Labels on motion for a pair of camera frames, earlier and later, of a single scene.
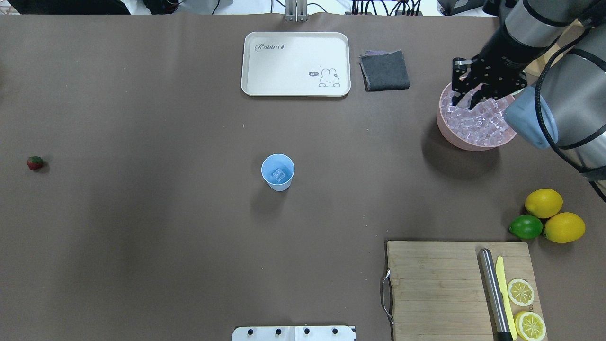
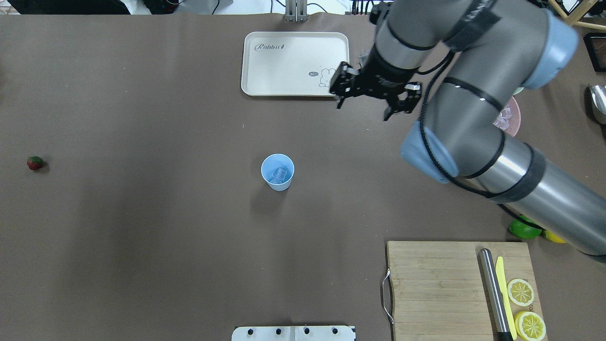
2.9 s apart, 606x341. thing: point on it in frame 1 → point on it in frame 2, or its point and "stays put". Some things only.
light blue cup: (278, 170) stays put
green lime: (526, 227) stays put
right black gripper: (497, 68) → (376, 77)
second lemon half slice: (520, 292) stays put
